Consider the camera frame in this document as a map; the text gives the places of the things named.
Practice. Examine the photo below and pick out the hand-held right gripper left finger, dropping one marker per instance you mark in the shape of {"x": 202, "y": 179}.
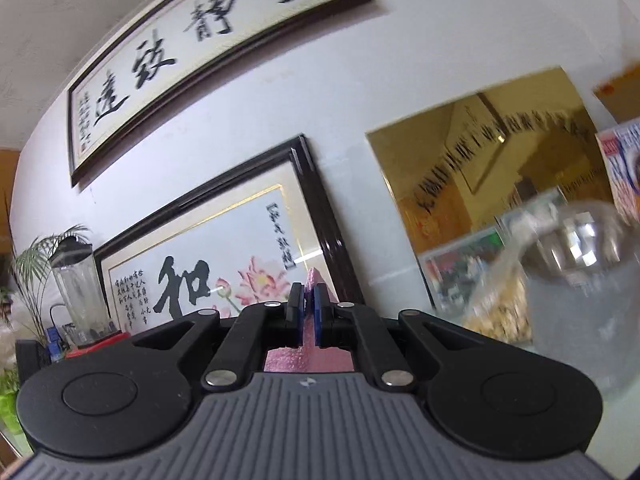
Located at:
{"x": 295, "y": 310}

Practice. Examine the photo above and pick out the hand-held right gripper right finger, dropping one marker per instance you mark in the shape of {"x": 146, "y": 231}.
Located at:
{"x": 315, "y": 312}

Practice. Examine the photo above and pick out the pink towel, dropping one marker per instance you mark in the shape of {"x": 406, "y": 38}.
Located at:
{"x": 310, "y": 360}

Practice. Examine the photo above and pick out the framed lotus embroidery picture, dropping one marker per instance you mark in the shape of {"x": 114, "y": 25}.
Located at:
{"x": 225, "y": 240}

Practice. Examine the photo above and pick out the clear plastic bag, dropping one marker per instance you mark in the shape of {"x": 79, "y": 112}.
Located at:
{"x": 492, "y": 310}

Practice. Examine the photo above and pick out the blender with red base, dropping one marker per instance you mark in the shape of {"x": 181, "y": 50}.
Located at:
{"x": 80, "y": 290}

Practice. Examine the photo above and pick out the gold mirrored plaque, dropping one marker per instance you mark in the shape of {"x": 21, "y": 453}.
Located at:
{"x": 500, "y": 160}

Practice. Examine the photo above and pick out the small blue item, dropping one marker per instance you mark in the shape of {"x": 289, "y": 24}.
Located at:
{"x": 52, "y": 340}

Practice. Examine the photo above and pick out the clear glass jar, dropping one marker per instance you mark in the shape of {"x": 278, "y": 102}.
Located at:
{"x": 575, "y": 310}

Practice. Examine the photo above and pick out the palm plant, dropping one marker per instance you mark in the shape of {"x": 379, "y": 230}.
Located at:
{"x": 35, "y": 265}

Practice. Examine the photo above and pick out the dark square object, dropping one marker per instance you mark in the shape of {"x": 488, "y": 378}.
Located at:
{"x": 31, "y": 357}

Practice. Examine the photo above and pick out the green potted plant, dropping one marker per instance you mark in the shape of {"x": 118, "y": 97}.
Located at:
{"x": 7, "y": 395}

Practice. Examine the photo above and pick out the wooden cabinet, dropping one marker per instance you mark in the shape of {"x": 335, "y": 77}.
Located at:
{"x": 7, "y": 195}

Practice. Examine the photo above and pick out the colourful printed box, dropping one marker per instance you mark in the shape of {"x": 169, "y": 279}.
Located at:
{"x": 622, "y": 170}

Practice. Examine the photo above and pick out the framed calligraphy wall picture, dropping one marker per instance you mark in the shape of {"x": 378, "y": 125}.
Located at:
{"x": 200, "y": 25}

